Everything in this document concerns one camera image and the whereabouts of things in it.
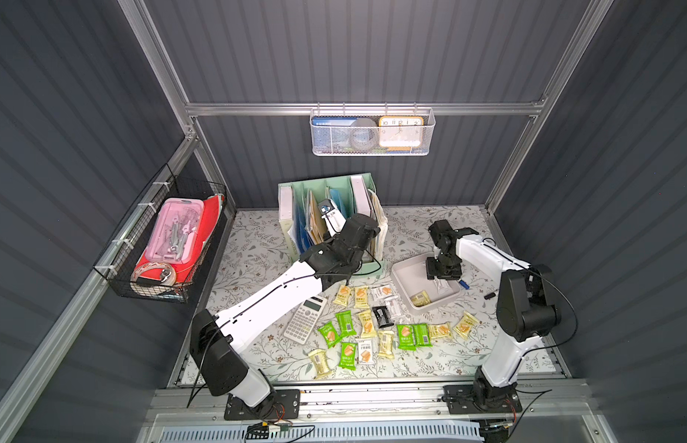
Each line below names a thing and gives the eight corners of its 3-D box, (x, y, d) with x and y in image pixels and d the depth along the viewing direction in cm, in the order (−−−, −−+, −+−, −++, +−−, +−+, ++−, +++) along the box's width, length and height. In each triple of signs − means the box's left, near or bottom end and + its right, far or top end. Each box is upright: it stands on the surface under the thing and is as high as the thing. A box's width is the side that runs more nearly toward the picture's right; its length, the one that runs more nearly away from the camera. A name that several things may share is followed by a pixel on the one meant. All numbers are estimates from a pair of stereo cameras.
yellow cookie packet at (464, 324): (451, 330, 89) (452, 328, 87) (462, 312, 92) (464, 310, 91) (466, 341, 86) (468, 339, 85) (478, 323, 90) (480, 320, 88)
